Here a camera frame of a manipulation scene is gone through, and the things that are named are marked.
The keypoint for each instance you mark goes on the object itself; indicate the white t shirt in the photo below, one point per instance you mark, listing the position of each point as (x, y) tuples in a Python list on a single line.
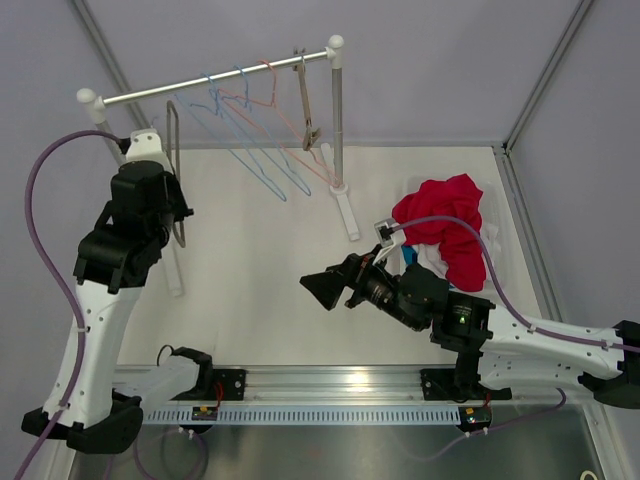
[(460, 250)]

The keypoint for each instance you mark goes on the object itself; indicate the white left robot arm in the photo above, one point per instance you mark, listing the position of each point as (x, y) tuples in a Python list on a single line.
[(112, 267)]

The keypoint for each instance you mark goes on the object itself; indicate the wooden clip hanger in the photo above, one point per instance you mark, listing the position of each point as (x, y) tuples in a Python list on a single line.
[(311, 134)]

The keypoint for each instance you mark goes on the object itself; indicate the light blue hanger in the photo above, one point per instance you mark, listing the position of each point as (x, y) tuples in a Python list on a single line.
[(286, 168), (221, 126)]

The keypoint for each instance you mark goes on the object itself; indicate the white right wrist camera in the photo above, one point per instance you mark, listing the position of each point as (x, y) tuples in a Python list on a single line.
[(390, 236)]

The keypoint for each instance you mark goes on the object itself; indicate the blue t shirt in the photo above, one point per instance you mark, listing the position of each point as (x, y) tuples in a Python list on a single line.
[(410, 255)]

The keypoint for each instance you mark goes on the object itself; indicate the pink wire hanger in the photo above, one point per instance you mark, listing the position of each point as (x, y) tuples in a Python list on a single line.
[(295, 125)]

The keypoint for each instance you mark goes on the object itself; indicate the magenta t shirt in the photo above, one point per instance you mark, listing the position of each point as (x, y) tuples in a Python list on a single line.
[(455, 202)]

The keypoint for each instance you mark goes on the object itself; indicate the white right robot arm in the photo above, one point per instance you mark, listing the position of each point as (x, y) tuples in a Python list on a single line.
[(495, 349)]

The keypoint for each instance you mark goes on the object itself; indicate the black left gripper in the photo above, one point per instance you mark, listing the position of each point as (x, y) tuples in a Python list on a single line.
[(182, 210)]

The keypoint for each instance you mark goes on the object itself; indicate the aluminium mounting rail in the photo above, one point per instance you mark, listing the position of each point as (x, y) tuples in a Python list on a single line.
[(343, 384)]

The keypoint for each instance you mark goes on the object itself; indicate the white slotted cable duct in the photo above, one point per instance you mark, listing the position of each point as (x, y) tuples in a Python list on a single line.
[(305, 415)]

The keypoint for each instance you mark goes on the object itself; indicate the clothes rack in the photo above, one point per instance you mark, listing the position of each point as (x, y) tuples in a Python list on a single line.
[(260, 88)]

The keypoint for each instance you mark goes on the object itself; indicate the white plastic basket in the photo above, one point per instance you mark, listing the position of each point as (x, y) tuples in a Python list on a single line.
[(493, 233)]

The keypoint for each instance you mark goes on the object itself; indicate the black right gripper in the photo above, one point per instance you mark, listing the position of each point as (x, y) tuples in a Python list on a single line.
[(356, 273)]

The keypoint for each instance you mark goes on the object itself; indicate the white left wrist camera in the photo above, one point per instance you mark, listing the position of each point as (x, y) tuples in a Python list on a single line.
[(145, 145)]

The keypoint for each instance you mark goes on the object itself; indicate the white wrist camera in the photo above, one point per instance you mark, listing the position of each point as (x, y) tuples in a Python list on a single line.
[(145, 145), (390, 236)]

